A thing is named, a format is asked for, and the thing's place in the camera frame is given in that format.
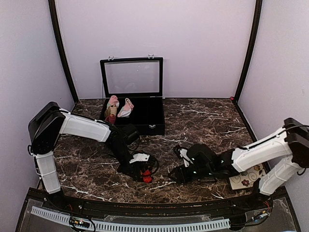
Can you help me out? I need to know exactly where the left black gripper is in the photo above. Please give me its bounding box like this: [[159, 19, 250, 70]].
[[108, 144, 141, 180]]

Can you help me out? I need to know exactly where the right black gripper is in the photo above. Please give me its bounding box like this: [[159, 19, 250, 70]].
[[168, 163, 212, 184]]

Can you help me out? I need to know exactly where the pink patterned sock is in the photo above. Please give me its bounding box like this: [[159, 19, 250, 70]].
[[117, 98, 134, 118]]

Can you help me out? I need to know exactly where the black argyle sock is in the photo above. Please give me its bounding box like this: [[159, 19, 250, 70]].
[[138, 164, 153, 183]]

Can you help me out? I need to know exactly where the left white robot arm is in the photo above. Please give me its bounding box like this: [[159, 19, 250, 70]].
[[28, 101, 142, 211]]

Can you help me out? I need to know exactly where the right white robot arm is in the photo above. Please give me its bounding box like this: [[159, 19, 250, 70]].
[[168, 117, 309, 210]]

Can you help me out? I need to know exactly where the rolled pink sock in box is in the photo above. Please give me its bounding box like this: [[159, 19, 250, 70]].
[[104, 95, 119, 124]]

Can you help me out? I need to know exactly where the black display box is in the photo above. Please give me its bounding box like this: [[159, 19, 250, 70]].
[[100, 56, 166, 135]]

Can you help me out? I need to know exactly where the floral patterned mat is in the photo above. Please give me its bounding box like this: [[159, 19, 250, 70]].
[[229, 164, 266, 190]]

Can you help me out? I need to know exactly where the small circuit board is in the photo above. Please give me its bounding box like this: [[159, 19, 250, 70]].
[[69, 217, 90, 228]]

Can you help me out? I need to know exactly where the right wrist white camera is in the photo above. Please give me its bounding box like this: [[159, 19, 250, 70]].
[[180, 148, 191, 167]]

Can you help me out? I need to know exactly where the wrist white camera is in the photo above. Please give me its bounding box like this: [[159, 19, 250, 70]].
[[129, 153, 150, 164], [180, 148, 191, 167]]

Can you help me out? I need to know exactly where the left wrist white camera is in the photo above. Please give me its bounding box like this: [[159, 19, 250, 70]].
[[129, 153, 150, 164]]

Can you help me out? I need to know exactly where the left black frame post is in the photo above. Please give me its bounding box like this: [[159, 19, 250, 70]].
[[48, 0, 79, 104]]

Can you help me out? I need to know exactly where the black frame post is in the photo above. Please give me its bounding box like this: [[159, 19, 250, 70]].
[[48, 0, 79, 104], [233, 0, 263, 105]]

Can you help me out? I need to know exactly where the white slotted cable duct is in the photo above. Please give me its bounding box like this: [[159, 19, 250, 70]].
[[30, 206, 231, 232]]

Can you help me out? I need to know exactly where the black front rail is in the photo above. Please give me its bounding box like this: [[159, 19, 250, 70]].
[[24, 182, 292, 218]]

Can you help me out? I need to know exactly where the right black frame post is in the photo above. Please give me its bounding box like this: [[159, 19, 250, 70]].
[[233, 0, 263, 105]]

